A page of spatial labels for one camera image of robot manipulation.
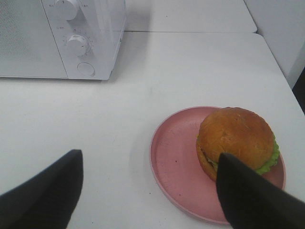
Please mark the lower white microwave knob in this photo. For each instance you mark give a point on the lower white microwave knob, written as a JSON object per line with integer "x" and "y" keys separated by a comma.
{"x": 78, "y": 45}

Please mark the white microwave door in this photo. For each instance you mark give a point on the white microwave door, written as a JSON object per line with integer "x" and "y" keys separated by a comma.
{"x": 27, "y": 45}

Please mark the burger with lettuce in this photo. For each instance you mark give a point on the burger with lettuce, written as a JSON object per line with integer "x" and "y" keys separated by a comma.
{"x": 239, "y": 132}

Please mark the white microwave knob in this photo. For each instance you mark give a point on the white microwave knob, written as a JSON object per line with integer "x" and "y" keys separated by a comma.
{"x": 78, "y": 45}
{"x": 67, "y": 9}

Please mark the pink round plate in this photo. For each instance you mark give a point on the pink round plate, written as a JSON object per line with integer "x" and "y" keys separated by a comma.
{"x": 177, "y": 170}

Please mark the white microwave oven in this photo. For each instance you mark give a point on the white microwave oven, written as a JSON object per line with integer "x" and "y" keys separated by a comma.
{"x": 102, "y": 23}

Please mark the upper white microwave knob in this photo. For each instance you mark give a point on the upper white microwave knob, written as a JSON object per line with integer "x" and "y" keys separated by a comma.
{"x": 67, "y": 9}

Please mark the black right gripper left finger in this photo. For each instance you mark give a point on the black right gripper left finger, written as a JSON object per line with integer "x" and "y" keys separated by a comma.
{"x": 47, "y": 200}

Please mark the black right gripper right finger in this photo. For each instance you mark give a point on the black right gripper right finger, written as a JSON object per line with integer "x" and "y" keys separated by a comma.
{"x": 251, "y": 202}

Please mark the round white door release button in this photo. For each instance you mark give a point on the round white door release button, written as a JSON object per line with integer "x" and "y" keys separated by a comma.
{"x": 86, "y": 69}

